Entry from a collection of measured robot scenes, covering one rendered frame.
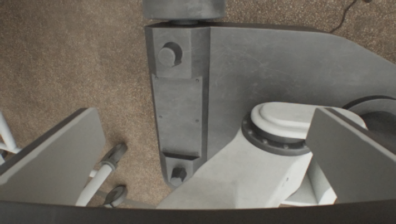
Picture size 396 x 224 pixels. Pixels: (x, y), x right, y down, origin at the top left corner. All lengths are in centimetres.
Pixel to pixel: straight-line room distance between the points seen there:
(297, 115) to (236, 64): 18
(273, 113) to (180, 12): 27
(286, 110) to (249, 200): 19
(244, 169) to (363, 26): 53
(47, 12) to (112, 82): 34
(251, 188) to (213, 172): 6
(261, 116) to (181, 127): 24
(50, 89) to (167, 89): 66
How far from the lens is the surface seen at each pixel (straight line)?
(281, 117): 36
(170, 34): 43
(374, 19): 71
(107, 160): 82
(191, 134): 54
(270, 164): 33
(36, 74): 106
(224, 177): 30
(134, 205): 129
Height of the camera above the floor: 62
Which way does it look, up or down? 59 degrees down
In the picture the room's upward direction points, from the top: 158 degrees counter-clockwise
